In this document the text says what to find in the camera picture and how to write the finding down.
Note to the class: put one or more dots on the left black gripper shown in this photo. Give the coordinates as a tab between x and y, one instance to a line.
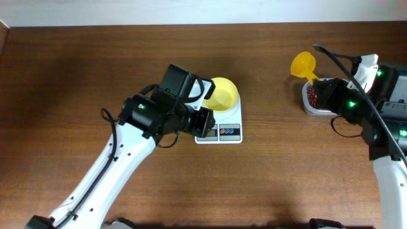
206	122

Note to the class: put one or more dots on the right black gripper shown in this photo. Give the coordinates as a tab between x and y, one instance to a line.
321	92

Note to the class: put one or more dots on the yellow plastic measuring scoop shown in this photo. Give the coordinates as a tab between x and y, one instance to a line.
303	66

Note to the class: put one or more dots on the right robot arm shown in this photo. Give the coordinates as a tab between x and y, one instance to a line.
382	116

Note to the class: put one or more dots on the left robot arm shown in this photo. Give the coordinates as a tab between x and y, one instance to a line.
171	107

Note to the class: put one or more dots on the white digital kitchen scale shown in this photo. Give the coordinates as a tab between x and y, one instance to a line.
228	125

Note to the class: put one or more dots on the pale yellow plastic bowl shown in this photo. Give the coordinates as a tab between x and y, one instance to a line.
222	95

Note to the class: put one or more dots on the red adzuki beans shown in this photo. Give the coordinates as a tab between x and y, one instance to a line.
312	98

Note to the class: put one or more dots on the clear plastic food container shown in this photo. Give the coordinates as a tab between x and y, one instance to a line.
311	110

